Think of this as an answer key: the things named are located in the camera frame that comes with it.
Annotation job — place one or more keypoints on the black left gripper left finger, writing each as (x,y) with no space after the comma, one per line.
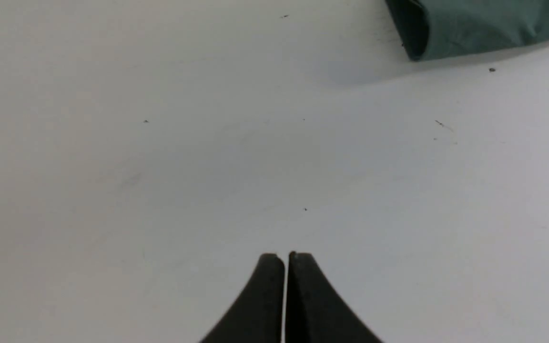
(256,315)

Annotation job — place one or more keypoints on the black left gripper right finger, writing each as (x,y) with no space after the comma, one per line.
(315,313)

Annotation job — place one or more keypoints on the green long-sleeve top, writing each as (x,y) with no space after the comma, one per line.
(439,29)

